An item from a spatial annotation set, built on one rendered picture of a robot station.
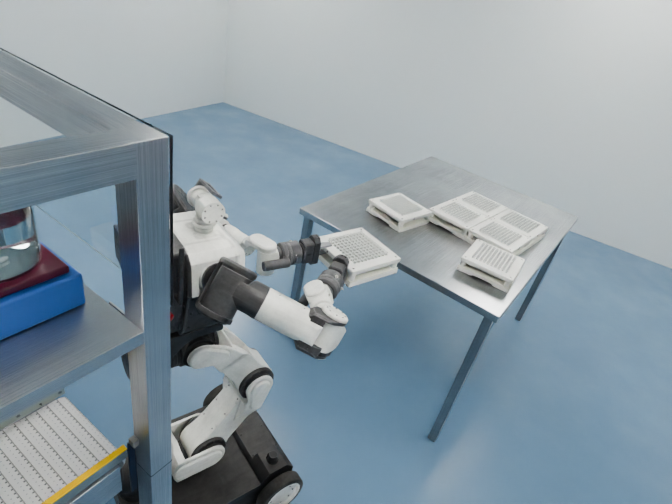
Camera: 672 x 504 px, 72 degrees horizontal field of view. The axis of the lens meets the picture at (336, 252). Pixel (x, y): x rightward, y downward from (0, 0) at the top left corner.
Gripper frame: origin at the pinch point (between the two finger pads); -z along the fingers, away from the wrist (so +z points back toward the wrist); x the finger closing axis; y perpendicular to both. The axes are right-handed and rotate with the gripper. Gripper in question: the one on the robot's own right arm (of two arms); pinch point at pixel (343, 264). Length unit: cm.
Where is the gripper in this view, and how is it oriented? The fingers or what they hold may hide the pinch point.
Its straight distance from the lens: 167.2
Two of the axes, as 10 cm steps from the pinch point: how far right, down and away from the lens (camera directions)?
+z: -3.6, 4.6, -8.1
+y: 9.2, 3.3, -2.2
